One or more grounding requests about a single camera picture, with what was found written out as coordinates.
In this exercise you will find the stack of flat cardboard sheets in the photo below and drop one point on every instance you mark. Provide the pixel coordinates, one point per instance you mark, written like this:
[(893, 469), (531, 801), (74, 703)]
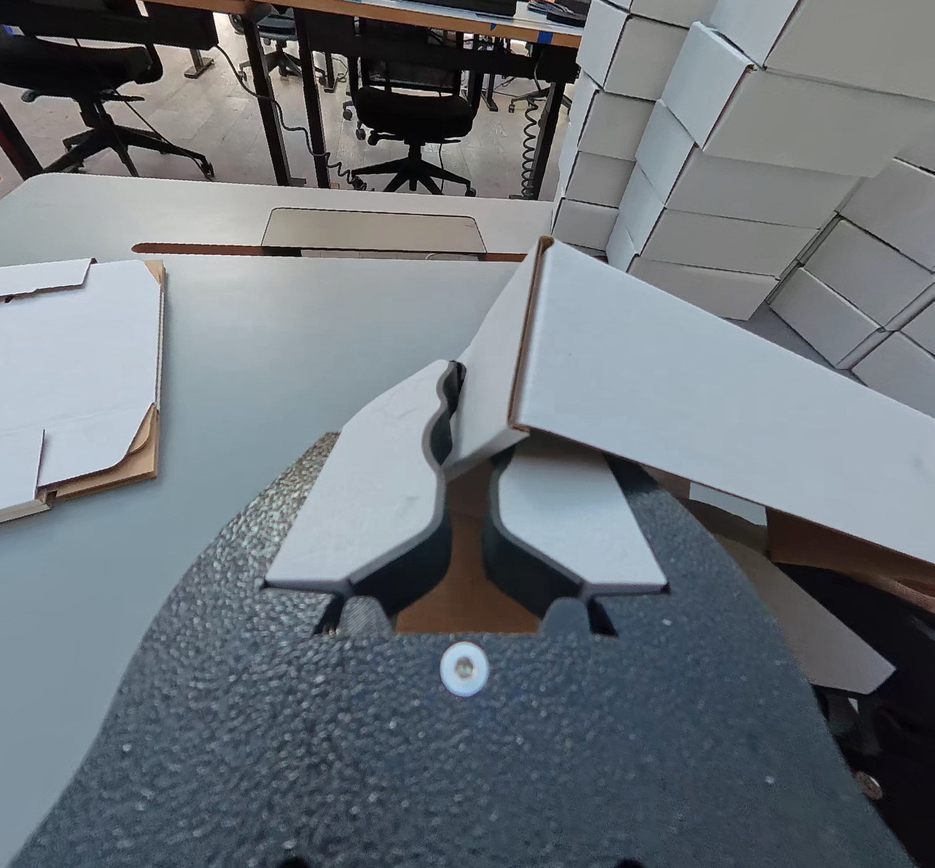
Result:
[(80, 356)]

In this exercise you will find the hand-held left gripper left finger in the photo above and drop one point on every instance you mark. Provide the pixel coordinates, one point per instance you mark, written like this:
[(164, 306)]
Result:
[(365, 503)]

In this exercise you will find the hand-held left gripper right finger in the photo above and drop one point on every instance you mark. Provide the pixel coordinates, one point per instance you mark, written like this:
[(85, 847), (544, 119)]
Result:
[(577, 524)]

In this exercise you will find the stack of white boxes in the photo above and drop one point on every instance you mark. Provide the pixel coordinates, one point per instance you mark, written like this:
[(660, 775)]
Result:
[(730, 181)]

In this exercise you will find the white cardboard box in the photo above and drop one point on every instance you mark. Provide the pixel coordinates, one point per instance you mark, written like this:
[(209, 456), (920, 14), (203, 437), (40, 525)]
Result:
[(694, 386)]

